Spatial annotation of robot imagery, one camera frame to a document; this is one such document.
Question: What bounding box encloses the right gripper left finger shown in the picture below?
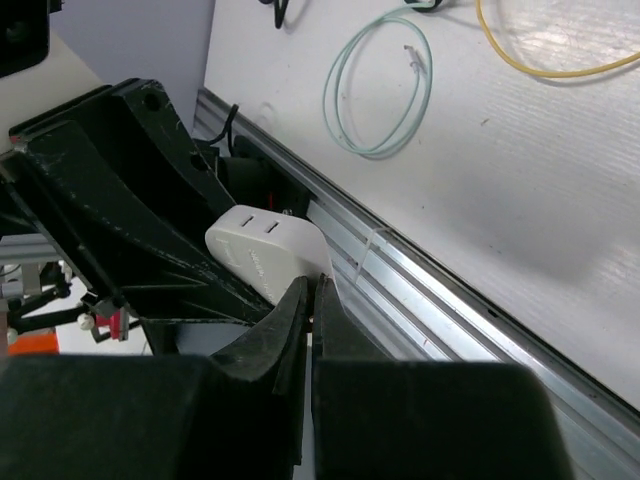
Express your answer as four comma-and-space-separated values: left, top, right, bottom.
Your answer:
1, 277, 309, 479

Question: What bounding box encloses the white charger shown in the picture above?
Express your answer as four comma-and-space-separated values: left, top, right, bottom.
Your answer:
205, 205, 334, 306

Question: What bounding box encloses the yellow charging cable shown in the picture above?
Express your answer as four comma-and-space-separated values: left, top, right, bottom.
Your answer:
474, 0, 640, 79

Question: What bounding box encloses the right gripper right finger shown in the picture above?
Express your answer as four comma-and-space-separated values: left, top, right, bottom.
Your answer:
311, 276, 573, 479

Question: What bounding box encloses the aluminium front rail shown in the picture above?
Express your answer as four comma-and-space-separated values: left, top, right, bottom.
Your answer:
192, 87, 640, 480

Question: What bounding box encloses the black power cord with plug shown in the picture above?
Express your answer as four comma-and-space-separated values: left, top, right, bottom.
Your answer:
257, 0, 296, 29

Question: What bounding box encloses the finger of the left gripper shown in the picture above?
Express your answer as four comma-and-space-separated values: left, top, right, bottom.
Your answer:
10, 120, 270, 325
110, 78, 236, 220

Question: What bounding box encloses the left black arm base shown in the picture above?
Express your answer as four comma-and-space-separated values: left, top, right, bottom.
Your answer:
192, 104, 310, 219

